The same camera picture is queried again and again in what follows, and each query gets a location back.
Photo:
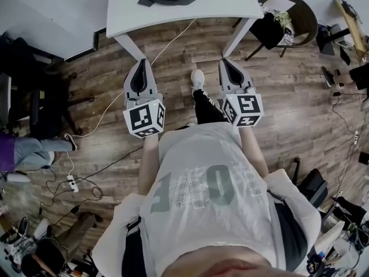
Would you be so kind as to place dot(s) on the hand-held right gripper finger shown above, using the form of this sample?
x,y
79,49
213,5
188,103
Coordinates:
x,y
223,79
243,78

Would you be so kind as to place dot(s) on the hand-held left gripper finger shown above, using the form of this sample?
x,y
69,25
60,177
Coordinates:
x,y
151,82
128,85

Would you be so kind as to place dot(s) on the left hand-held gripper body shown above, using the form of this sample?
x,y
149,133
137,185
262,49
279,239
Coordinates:
x,y
141,120

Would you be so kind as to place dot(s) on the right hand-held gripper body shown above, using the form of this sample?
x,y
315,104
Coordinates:
x,y
248,105

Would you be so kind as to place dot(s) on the person's left forearm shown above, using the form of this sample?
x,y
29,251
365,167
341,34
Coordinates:
x,y
148,166

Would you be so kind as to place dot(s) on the person's right forearm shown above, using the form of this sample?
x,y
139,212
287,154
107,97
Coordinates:
x,y
253,151

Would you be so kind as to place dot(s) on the person's right white shoe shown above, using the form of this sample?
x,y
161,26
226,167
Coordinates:
x,y
197,78

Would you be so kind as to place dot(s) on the person's black trousers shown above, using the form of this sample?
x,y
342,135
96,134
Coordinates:
x,y
207,108

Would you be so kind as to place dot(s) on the black white patterned cloth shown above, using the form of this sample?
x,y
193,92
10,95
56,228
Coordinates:
x,y
288,37

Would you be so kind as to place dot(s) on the pale dried plant bunch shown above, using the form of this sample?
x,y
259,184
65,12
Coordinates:
x,y
284,19

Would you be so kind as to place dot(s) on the round wooden chair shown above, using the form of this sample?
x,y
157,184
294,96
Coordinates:
x,y
305,19

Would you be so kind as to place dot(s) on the black office chair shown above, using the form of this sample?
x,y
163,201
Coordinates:
x,y
37,97

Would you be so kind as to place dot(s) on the white power strip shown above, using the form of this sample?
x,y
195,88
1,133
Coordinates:
x,y
72,183

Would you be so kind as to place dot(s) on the long wooden board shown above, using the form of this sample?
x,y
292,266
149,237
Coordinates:
x,y
350,22

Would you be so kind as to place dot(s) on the person's white printed t-shirt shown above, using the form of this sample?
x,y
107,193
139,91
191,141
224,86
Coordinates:
x,y
201,226

